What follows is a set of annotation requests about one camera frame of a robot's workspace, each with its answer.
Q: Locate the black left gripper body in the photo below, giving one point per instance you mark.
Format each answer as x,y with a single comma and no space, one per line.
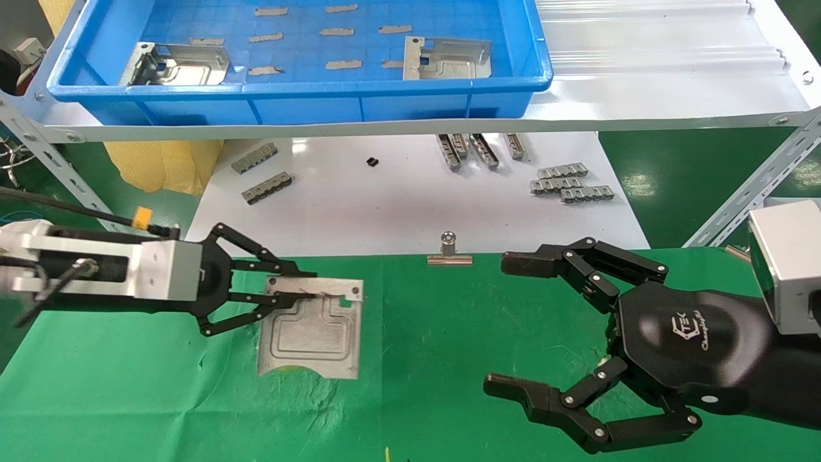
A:
218,282

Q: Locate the green table cloth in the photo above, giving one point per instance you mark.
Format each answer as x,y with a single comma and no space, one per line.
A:
423,359

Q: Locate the white power adapter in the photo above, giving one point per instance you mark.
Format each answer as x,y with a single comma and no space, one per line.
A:
29,51

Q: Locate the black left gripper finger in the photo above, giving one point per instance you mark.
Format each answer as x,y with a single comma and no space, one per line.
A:
256,250
247,318

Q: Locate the blue plastic bin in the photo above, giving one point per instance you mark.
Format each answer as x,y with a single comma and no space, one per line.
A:
308,109

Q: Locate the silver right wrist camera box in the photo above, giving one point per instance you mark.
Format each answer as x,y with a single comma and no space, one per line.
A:
789,263

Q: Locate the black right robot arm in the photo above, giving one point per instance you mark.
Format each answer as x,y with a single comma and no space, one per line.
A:
795,372

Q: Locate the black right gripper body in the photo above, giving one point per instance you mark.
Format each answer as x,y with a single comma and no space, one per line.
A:
693,346

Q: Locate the silver binder clip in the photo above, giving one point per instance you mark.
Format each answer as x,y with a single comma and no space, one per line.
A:
448,260
737,252

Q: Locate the white metal shelf rack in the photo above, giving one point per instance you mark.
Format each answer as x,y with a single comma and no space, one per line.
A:
641,83

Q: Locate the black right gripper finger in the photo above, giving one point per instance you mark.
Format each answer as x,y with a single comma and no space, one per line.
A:
532,401
532,263

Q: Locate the grey metal connector strip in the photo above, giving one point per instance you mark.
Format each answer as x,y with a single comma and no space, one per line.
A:
562,171
483,151
551,186
448,154
460,145
266,188
587,194
514,146
254,158

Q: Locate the stamped sheet metal part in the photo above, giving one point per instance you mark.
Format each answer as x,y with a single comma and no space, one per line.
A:
192,70
308,340
449,64

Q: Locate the grey tape strip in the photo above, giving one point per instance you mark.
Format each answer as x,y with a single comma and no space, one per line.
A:
394,29
270,11
206,42
343,65
392,64
341,9
265,70
337,32
265,38

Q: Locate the white board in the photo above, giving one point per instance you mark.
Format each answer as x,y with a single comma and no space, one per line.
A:
385,212

